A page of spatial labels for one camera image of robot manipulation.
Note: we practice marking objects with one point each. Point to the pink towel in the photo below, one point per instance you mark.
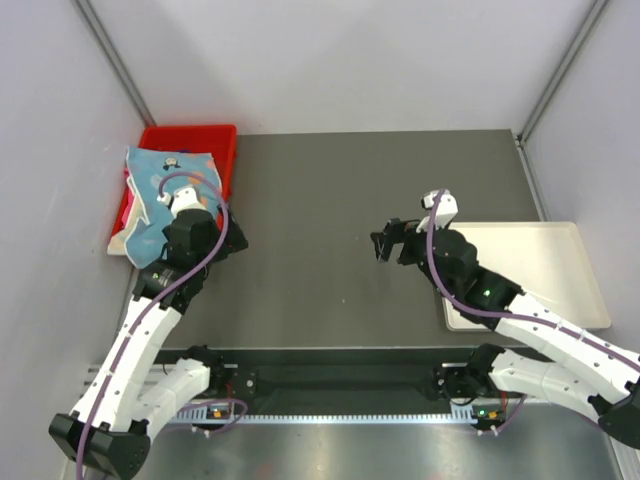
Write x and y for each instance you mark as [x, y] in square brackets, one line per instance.
[134, 207]

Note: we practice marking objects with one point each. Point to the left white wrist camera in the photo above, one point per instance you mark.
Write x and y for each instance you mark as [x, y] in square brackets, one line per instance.
[182, 199]

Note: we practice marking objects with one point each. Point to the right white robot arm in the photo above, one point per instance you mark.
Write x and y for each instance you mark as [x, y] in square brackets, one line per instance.
[580, 371]

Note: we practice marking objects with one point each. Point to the grey slotted cable duct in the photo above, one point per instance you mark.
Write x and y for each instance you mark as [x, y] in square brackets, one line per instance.
[209, 415]

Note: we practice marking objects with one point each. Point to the blue polka dot towel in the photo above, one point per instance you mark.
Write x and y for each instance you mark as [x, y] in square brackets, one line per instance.
[165, 182]

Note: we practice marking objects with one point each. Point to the red plastic bin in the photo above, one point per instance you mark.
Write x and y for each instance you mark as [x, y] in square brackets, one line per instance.
[217, 140]

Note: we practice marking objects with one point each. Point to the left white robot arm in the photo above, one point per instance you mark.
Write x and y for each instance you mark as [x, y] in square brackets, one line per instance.
[112, 427]

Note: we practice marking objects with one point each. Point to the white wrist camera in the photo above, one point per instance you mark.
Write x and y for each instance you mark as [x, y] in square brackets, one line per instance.
[182, 199]
[441, 208]

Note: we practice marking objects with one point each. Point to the white plastic tray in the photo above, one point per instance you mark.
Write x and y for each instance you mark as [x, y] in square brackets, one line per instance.
[548, 260]

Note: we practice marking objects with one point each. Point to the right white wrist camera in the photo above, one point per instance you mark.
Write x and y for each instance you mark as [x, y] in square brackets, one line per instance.
[441, 208]

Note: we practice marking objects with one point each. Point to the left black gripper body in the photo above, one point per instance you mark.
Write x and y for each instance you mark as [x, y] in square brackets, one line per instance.
[233, 243]

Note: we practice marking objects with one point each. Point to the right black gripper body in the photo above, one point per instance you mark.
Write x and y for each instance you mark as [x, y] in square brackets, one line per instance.
[415, 248]

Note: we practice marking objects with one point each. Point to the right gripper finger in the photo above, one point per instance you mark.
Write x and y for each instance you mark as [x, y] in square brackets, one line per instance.
[379, 238]
[383, 252]

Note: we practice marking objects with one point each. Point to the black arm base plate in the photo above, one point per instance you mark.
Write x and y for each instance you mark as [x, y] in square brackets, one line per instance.
[339, 379]

